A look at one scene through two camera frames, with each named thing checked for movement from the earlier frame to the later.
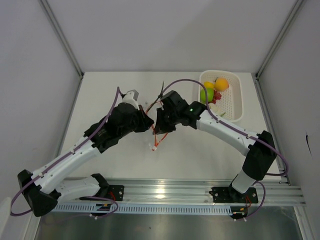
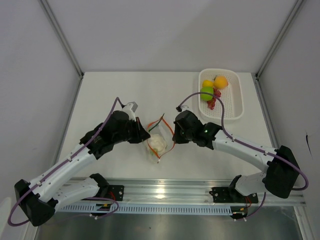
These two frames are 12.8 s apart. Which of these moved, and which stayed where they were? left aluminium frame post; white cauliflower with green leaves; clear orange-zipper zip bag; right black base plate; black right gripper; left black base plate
Moved: black right gripper; white cauliflower with green leaves; clear orange-zipper zip bag
Stayed: right black base plate; left black base plate; left aluminium frame post
